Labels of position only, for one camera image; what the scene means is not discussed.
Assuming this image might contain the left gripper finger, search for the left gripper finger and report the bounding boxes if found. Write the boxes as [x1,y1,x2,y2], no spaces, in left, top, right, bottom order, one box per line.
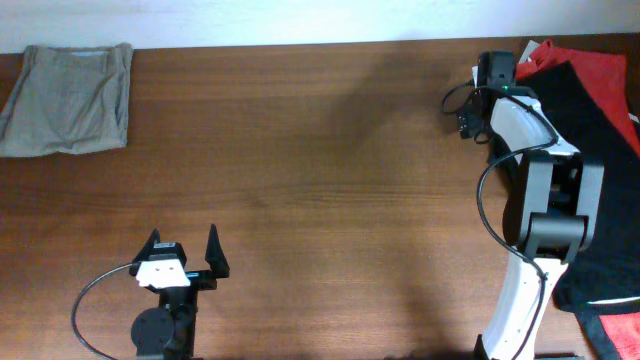
[132,229,160,263]
[205,224,230,279]

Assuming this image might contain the black shorts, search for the black shorts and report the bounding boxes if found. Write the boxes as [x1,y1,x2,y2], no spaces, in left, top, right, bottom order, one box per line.
[516,63,639,313]

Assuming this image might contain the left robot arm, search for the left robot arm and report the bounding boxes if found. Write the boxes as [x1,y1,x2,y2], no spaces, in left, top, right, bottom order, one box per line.
[129,226,230,360]

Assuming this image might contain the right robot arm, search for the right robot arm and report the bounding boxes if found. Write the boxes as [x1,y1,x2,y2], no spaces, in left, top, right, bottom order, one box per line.
[456,51,604,359]

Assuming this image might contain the white paper tag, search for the white paper tag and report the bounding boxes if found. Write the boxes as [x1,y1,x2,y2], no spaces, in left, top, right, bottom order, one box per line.
[518,40,539,64]

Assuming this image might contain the red printed t-shirt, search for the red printed t-shirt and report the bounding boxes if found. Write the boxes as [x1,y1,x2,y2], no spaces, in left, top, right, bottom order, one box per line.
[516,39,639,156]

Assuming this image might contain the folded khaki shorts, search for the folded khaki shorts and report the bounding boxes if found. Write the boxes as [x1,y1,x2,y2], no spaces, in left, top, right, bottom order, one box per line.
[1,43,133,158]

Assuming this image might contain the black garment under t-shirt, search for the black garment under t-shirt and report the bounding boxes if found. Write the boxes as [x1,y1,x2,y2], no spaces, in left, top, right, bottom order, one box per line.
[575,300,639,360]

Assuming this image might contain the left black cable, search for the left black cable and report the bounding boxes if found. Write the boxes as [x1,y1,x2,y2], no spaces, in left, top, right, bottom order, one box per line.
[70,263,136,360]

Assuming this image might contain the black cable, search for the black cable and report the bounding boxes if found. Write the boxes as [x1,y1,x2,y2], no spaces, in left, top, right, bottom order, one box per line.
[70,263,136,360]
[440,79,560,360]

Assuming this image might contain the right black cable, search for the right black cable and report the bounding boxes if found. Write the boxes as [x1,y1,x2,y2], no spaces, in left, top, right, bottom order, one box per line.
[440,79,560,360]

